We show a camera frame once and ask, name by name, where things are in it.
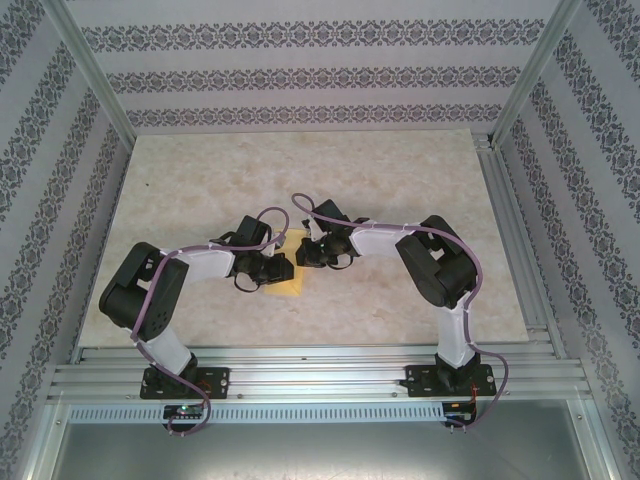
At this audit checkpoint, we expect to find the yellow paper sheet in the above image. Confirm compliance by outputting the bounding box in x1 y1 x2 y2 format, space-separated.
265 227 307 300

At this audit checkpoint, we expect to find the grey metal sheet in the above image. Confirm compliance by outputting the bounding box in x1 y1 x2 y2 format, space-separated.
29 399 619 480

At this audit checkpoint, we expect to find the left gripper thin black cable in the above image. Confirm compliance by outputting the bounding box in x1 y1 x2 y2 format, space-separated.
232 272 262 294

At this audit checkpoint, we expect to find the long aluminium mounting rail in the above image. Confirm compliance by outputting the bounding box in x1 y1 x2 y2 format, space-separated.
47 344 594 404

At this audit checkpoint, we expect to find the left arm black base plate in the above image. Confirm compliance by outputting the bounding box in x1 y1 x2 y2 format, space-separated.
139 367 232 401

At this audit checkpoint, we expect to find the slotted grey cable duct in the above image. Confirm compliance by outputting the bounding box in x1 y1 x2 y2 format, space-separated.
67 403 449 424

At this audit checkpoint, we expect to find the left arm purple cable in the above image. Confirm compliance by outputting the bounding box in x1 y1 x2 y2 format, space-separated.
130 206 295 437

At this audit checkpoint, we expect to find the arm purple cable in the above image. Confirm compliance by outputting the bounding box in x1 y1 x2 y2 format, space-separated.
130 206 295 437
290 192 512 435

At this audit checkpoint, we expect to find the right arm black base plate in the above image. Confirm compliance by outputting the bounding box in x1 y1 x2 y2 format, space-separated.
404 363 498 399

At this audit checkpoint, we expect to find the aluminium side rail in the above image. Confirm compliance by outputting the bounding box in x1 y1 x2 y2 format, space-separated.
472 130 569 361

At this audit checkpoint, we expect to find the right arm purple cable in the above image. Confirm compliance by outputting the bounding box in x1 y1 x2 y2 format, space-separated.
290 192 512 435

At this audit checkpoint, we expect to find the aluminium frame post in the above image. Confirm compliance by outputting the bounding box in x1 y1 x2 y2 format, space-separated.
42 0 139 149
489 0 586 151

